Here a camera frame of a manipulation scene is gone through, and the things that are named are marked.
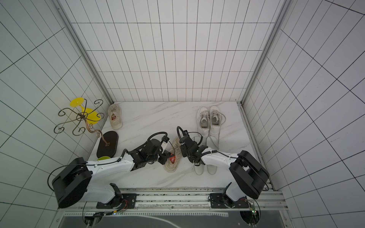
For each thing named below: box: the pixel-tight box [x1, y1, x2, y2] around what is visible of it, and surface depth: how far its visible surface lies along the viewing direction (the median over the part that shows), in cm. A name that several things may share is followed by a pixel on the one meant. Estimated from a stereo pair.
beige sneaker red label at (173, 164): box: [163, 136, 183, 173], surface depth 83 cm
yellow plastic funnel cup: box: [69, 97, 101, 125], surface depth 75 cm
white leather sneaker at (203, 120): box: [196, 106, 211, 138], surface depth 99 cm
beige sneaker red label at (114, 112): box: [107, 103, 123, 130], surface depth 105 cm
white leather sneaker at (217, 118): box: [209, 104, 227, 137], surface depth 99 cm
